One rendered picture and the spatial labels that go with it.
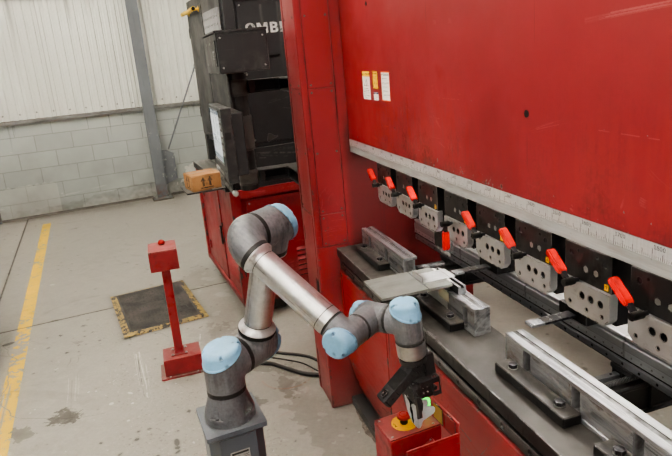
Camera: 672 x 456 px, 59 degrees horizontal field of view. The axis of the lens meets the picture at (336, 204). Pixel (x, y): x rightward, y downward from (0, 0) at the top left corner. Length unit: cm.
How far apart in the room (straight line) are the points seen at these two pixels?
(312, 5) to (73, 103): 623
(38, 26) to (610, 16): 791
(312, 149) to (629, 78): 177
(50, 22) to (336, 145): 633
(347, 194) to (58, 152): 632
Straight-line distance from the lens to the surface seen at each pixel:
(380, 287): 209
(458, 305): 207
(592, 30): 135
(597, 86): 134
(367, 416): 312
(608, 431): 159
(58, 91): 869
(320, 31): 277
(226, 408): 184
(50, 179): 880
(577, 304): 150
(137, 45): 851
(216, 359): 177
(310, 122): 276
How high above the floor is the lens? 181
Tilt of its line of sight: 14 degrees down
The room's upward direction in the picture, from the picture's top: 5 degrees counter-clockwise
